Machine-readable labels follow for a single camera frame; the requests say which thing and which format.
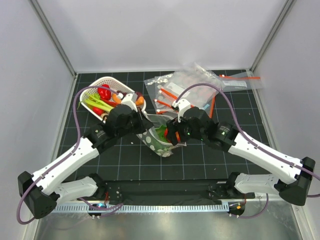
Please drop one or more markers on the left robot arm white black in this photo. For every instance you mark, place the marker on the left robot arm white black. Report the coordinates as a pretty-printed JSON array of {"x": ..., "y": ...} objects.
[{"x": 44, "y": 189}]

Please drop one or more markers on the white perforated plastic basket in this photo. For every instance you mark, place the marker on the white perforated plastic basket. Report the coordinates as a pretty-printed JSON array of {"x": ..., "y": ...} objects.
[{"x": 115, "y": 87}]

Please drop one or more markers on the slotted cable duct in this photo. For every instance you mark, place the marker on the slotted cable duct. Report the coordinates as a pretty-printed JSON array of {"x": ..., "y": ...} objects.
[{"x": 84, "y": 208}]

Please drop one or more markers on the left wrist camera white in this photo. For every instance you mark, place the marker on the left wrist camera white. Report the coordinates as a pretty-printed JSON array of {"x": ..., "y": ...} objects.
[{"x": 129, "y": 100}]

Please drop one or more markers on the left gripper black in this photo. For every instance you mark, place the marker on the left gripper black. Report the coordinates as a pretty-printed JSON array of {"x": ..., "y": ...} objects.
[{"x": 144, "y": 123}]

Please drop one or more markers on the right aluminium frame post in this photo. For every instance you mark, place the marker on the right aluminium frame post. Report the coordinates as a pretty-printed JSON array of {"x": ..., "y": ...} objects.
[{"x": 280, "y": 19}]

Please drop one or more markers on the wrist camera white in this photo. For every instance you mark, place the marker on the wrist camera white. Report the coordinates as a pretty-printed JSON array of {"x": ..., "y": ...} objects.
[
  {"x": 129, "y": 100},
  {"x": 181, "y": 106}
]

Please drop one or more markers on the red chili pepper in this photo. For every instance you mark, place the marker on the red chili pepper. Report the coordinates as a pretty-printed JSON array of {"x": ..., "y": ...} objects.
[{"x": 98, "y": 111}]

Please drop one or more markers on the green lettuce head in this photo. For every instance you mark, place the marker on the green lettuce head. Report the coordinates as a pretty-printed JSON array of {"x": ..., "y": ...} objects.
[{"x": 160, "y": 143}]

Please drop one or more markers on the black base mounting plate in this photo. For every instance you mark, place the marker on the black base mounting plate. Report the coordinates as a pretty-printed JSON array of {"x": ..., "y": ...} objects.
[{"x": 192, "y": 192}]

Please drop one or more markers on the dark red sausage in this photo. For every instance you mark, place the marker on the dark red sausage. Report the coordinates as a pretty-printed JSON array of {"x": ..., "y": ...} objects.
[{"x": 139, "y": 94}]

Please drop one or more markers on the flat zip bag red zipper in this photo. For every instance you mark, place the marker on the flat zip bag red zipper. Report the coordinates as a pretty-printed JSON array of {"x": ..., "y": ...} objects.
[{"x": 241, "y": 82}]

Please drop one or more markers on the left aluminium frame post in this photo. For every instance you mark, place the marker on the left aluminium frame post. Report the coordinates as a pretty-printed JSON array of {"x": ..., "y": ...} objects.
[{"x": 52, "y": 35}]

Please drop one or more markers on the orange red tomato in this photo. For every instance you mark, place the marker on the orange red tomato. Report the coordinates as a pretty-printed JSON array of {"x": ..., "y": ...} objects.
[{"x": 176, "y": 137}]

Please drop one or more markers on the beige small mushroom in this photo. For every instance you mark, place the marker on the beige small mushroom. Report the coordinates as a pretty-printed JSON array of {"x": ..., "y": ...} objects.
[{"x": 104, "y": 115}]

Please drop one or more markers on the red bell pepper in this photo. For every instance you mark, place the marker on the red bell pepper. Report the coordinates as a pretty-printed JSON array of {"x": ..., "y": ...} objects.
[{"x": 104, "y": 92}]

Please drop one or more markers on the black grid cutting mat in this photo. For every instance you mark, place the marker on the black grid cutting mat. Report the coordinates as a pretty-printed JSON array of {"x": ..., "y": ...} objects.
[{"x": 132, "y": 160}]

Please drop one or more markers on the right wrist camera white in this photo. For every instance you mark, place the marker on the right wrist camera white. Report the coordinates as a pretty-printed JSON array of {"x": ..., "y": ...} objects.
[{"x": 181, "y": 106}]

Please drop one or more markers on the clear dotted zip bag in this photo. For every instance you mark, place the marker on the clear dotted zip bag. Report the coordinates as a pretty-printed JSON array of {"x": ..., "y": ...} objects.
[{"x": 147, "y": 137}]

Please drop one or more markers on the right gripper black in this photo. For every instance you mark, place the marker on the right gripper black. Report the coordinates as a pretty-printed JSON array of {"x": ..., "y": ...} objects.
[{"x": 173, "y": 126}]

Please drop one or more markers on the pile of zip bags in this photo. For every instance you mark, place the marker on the pile of zip bags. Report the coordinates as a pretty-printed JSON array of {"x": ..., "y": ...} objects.
[{"x": 188, "y": 83}]

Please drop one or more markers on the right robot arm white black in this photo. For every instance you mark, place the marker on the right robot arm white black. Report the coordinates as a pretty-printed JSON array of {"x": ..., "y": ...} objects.
[{"x": 288, "y": 177}]

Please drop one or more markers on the aluminium frame post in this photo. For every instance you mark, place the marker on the aluminium frame post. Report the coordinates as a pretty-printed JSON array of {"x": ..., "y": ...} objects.
[
  {"x": 280, "y": 19},
  {"x": 52, "y": 35}
]

